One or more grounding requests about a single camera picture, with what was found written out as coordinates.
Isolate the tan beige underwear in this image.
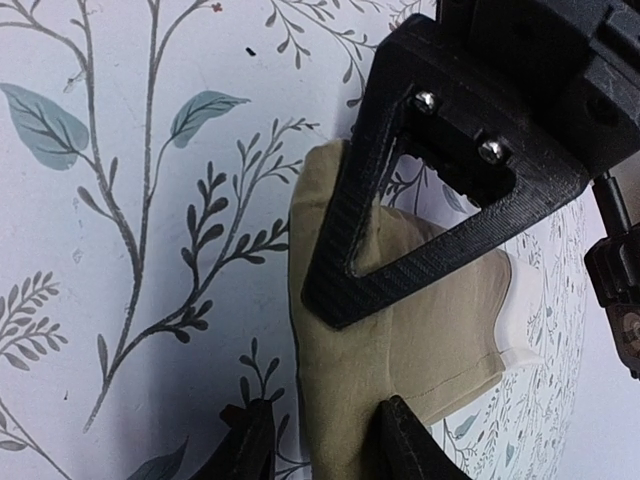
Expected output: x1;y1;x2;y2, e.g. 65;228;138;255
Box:
288;140;542;479

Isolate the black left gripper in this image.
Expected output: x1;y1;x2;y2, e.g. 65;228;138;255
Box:
436;0;639;175

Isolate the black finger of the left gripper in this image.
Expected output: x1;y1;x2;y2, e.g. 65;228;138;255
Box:
302;13;588;329

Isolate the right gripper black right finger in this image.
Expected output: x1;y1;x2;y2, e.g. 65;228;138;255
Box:
374;395;470;480

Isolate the floral patterned table cloth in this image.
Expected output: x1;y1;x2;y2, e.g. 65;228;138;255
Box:
0;0;589;480

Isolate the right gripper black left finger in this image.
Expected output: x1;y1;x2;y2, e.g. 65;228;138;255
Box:
191;399;276;480

